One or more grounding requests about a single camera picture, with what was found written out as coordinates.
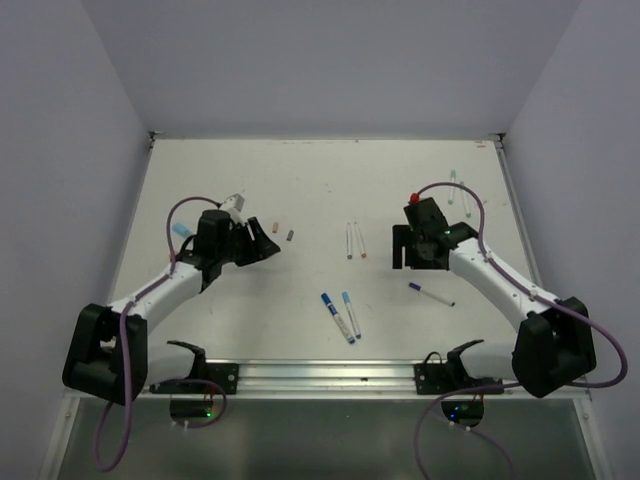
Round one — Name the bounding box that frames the light blue capped marker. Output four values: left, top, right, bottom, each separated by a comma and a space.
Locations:
342, 291, 362, 339

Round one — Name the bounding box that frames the peach capped marker pen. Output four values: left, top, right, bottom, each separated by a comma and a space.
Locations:
353, 222, 367, 259

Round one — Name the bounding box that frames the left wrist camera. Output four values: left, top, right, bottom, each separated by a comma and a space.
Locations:
219, 193, 245, 224

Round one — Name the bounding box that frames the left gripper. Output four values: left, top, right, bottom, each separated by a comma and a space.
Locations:
216, 216, 279, 266

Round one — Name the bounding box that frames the green capped marker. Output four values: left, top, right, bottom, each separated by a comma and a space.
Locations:
447, 170, 457, 205
459, 180, 472, 219

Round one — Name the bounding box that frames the green capped marker left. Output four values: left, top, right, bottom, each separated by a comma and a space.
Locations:
447, 170, 457, 205

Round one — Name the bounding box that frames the aluminium rail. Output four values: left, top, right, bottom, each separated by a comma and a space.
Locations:
63, 355, 594, 401

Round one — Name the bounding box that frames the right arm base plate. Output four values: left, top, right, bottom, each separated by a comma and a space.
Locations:
413, 352, 504, 395

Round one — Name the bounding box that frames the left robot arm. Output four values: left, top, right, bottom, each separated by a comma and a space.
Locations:
62, 210, 281, 405

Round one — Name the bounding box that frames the light blue highlighter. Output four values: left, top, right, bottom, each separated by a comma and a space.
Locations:
171, 223, 192, 239

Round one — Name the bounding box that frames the green capped marker right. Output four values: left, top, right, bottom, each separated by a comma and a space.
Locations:
459, 180, 472, 219

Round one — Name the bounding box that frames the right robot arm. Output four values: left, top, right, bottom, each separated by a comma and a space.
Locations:
392, 197, 596, 398

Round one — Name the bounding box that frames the dark blue capped marker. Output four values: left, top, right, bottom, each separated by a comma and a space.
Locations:
321, 293, 356, 344

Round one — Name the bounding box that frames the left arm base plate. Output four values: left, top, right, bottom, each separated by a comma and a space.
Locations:
148, 360, 241, 396

